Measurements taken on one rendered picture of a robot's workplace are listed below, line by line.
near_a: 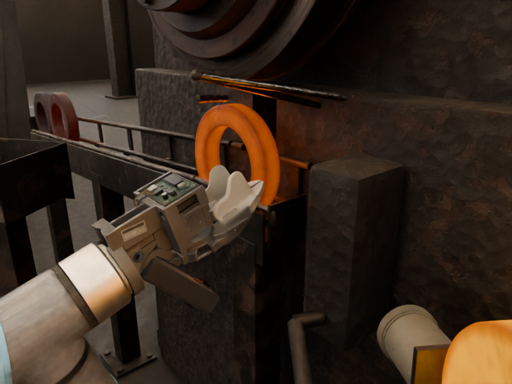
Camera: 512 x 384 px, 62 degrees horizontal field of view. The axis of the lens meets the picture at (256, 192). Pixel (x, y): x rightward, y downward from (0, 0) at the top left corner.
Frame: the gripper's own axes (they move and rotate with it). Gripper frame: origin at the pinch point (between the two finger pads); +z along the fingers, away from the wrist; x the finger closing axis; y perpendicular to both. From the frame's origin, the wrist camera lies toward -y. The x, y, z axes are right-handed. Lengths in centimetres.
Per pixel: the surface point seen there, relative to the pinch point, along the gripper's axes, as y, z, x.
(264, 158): 0.7, 6.0, 4.5
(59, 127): -11, 4, 109
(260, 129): 4.1, 8.3, 6.7
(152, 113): -2, 13, 54
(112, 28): -49, 256, 650
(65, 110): -3, 5, 96
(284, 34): 17.4, 9.3, -1.1
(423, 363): -1.9, -8.4, -28.4
